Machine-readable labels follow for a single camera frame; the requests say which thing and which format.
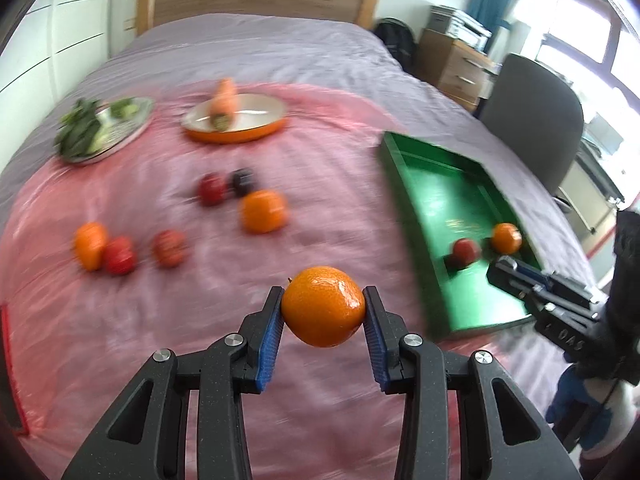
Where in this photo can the blue white operator sleeve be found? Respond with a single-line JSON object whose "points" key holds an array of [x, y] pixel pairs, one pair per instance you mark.
{"points": [[608, 404]]}

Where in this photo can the dark plum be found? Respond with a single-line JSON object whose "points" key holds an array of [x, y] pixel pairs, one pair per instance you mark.
{"points": [[242, 182]]}

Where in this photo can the grey printer on cabinet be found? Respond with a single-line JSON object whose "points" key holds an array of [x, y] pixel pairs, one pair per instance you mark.
{"points": [[456, 24]]}

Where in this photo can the red cased smartphone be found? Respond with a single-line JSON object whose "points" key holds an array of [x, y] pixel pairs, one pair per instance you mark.
{"points": [[11, 406]]}

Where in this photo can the red apple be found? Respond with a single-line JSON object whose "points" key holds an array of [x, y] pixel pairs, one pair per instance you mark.
{"points": [[465, 252], [169, 248], [212, 190], [119, 257]]}

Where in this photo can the small green vegetable piece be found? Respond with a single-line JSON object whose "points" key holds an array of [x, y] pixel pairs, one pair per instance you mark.
{"points": [[124, 108]]}

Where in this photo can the large orange on sheet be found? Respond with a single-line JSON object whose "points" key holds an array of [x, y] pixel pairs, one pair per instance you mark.
{"points": [[263, 212]]}

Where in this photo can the green rectangular tray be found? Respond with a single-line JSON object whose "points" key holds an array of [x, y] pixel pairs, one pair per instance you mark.
{"points": [[442, 196]]}

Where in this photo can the white wardrobe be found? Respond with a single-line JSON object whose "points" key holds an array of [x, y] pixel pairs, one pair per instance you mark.
{"points": [[56, 44]]}

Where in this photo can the orange rimmed white plate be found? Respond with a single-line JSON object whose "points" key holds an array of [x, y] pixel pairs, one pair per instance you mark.
{"points": [[258, 116]]}

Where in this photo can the silver metal plate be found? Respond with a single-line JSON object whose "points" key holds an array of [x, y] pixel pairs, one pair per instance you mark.
{"points": [[122, 132]]}

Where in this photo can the red apple in tray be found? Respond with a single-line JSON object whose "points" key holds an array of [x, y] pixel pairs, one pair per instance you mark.
{"points": [[465, 252]]}

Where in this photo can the black backpack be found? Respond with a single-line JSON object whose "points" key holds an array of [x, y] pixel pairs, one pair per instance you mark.
{"points": [[398, 39]]}

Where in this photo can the grey office chair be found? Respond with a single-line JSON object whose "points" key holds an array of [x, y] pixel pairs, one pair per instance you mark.
{"points": [[538, 116]]}

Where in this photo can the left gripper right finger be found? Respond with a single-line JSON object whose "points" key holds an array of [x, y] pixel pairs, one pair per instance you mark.
{"points": [[502, 435]]}

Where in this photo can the wooden drawer cabinet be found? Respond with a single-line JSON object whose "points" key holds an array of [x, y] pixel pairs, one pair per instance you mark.
{"points": [[453, 67]]}

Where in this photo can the orange in tray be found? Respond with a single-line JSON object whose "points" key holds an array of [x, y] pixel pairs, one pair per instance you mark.
{"points": [[506, 239]]}

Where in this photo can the purple bed cover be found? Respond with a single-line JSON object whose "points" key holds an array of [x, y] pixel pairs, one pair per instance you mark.
{"points": [[256, 51]]}

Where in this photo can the orange carrot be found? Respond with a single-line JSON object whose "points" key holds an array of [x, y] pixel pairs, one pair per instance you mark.
{"points": [[224, 105]]}

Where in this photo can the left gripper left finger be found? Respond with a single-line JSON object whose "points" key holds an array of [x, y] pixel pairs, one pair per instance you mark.
{"points": [[142, 435]]}

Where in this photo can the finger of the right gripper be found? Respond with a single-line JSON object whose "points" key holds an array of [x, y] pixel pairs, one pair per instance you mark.
{"points": [[501, 275], [557, 284]]}

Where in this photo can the red apple beside plum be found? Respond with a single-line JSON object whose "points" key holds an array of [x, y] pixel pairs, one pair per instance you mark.
{"points": [[212, 190]]}

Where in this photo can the small orange at left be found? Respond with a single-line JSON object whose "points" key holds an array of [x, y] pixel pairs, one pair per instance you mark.
{"points": [[89, 243]]}

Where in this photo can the pink plastic sheet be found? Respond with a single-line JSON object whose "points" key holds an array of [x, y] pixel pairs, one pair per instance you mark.
{"points": [[77, 337]]}

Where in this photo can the green leafy bok choy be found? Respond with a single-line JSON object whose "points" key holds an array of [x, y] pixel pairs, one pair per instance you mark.
{"points": [[83, 131]]}

